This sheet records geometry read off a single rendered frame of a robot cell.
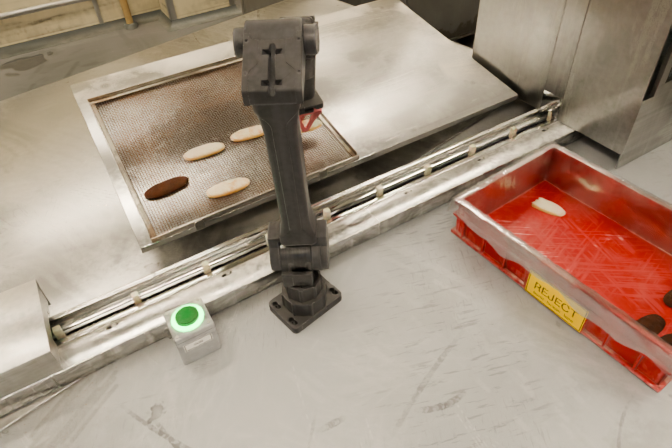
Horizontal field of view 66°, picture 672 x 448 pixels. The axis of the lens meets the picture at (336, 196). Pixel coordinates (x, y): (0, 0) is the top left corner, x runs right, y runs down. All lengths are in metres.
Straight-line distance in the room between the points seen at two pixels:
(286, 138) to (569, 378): 0.61
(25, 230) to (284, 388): 0.75
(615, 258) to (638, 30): 0.48
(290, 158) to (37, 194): 0.89
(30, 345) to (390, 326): 0.61
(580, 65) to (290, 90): 0.90
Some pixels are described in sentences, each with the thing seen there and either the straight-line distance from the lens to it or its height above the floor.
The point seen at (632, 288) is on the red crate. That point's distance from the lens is 1.15.
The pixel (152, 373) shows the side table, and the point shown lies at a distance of 1.00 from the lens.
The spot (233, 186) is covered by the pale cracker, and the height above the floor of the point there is 0.91.
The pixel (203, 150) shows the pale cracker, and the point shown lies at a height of 0.93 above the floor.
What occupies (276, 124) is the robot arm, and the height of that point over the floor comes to 1.26.
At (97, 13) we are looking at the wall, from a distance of 4.70.
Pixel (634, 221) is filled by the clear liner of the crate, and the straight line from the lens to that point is 1.25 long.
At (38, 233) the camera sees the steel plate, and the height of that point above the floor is 0.82.
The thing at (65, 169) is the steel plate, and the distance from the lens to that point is 1.54.
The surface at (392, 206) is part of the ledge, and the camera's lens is 1.14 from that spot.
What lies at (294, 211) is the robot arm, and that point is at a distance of 0.81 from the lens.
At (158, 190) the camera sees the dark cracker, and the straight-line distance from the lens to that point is 1.19.
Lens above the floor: 1.63
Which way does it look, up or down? 41 degrees down
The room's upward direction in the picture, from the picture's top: 3 degrees counter-clockwise
